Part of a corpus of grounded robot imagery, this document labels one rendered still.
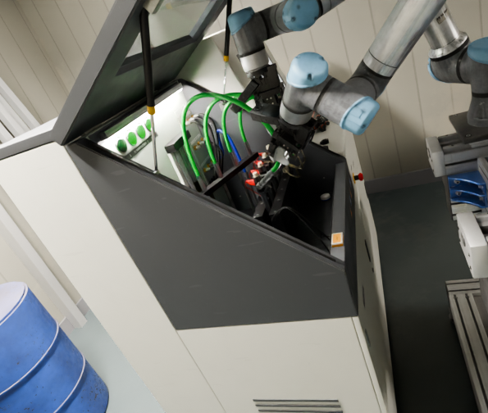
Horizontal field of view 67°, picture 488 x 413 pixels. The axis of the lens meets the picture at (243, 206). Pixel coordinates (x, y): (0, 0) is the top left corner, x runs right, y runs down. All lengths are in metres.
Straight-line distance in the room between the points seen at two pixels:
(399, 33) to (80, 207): 0.87
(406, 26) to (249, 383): 1.14
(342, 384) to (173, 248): 0.68
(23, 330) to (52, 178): 1.09
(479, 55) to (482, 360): 1.05
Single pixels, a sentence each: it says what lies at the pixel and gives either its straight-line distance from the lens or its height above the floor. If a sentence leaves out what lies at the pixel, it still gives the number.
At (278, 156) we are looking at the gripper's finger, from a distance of 1.00.
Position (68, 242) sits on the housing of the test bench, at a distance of 1.23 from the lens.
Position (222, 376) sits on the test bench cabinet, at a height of 0.56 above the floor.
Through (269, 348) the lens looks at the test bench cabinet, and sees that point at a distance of 1.23.
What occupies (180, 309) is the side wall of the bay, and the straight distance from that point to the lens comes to 1.21.
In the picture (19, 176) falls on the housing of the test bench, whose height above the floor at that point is 1.41.
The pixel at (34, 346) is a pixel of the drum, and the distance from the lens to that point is 2.10.
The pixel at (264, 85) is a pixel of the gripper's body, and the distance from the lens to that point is 1.11.
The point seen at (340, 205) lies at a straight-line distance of 1.24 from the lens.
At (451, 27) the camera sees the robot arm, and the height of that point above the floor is 1.33.
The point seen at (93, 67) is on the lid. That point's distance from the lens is 0.89.
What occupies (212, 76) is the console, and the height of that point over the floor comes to 1.41.
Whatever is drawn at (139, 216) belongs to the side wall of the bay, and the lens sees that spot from 1.03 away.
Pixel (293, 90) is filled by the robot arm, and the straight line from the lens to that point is 0.79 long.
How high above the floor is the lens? 1.56
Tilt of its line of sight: 25 degrees down
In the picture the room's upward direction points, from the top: 22 degrees counter-clockwise
